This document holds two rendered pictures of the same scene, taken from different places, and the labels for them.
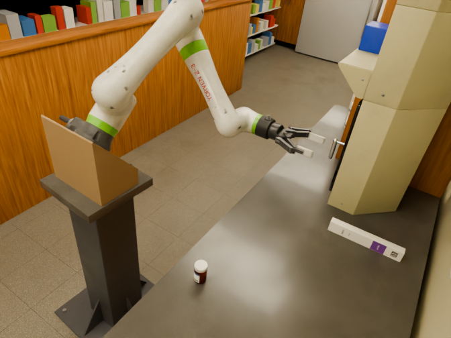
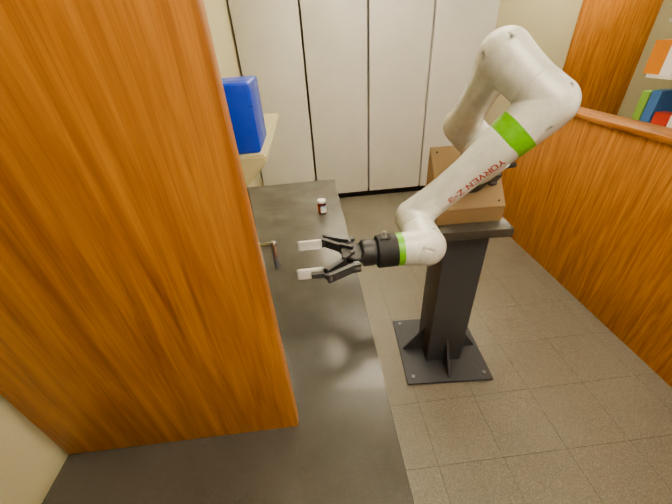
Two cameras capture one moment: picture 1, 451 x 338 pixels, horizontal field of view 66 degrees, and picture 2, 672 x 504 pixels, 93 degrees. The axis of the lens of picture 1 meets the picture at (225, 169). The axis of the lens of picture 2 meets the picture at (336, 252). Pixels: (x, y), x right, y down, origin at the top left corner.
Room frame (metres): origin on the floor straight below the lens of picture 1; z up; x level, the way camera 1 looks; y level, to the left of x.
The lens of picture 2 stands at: (1.89, -0.66, 1.64)
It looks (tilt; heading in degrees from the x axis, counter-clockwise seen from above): 34 degrees down; 148
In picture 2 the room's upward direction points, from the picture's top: 4 degrees counter-clockwise
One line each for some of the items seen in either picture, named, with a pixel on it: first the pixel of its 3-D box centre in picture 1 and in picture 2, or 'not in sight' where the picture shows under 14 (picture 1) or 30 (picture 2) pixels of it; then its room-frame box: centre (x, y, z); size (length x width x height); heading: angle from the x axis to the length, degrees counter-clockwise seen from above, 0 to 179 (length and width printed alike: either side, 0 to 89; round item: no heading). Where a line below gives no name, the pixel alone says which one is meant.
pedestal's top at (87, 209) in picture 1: (98, 182); (461, 217); (1.13, 0.53, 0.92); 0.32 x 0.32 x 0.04; 57
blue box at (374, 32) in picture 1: (378, 37); (224, 115); (1.38, -0.51, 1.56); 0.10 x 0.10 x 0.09; 61
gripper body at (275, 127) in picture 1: (281, 133); (358, 253); (1.32, -0.22, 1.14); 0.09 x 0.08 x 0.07; 61
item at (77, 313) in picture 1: (109, 256); (447, 293); (1.13, 0.53, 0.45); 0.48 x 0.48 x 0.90; 57
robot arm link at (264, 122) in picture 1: (266, 127); (384, 249); (1.35, -0.16, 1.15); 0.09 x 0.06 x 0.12; 151
